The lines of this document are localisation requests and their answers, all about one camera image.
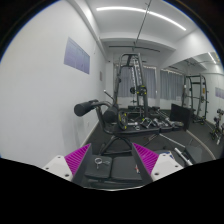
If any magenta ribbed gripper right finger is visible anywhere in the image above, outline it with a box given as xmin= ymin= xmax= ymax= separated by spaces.
xmin=130 ymin=142 xmax=185 ymax=185

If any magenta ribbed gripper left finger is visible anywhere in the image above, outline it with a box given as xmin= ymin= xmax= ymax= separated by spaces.
xmin=42 ymin=142 xmax=93 ymax=186

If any silver barbell collar clamp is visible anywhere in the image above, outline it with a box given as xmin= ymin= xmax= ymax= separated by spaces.
xmin=94 ymin=157 xmax=110 ymax=168

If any black padded weight bench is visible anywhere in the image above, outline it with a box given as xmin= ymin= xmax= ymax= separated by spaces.
xmin=85 ymin=155 xmax=142 ymax=184

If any silver barbell bar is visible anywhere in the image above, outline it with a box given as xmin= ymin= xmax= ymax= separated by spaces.
xmin=159 ymin=134 xmax=193 ymax=166

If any black yellow weight plate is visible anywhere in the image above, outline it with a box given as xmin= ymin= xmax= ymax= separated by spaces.
xmin=118 ymin=111 xmax=128 ymax=130

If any black upright panel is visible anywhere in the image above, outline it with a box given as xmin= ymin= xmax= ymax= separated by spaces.
xmin=170 ymin=104 xmax=192 ymax=130

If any grey window curtain left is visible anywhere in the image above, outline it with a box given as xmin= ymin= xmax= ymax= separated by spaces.
xmin=118 ymin=67 xmax=156 ymax=98

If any grey window curtain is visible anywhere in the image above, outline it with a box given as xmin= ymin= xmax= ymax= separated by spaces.
xmin=160 ymin=70 xmax=184 ymax=101
xmin=118 ymin=67 xmax=156 ymax=98

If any grey window curtain right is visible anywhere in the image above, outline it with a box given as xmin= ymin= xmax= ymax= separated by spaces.
xmin=160 ymin=70 xmax=184 ymax=101

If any black power rack machine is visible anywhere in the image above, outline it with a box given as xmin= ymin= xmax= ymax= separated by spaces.
xmin=113 ymin=53 xmax=148 ymax=117

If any long ceiling light strip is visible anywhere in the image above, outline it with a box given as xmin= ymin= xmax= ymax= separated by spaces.
xmin=95 ymin=5 xmax=188 ymax=32

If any large wall mirror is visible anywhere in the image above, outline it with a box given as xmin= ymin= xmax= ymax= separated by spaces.
xmin=159 ymin=51 xmax=224 ymax=158

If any purple wall poster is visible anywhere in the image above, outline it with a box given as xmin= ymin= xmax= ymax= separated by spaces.
xmin=64 ymin=38 xmax=90 ymax=74

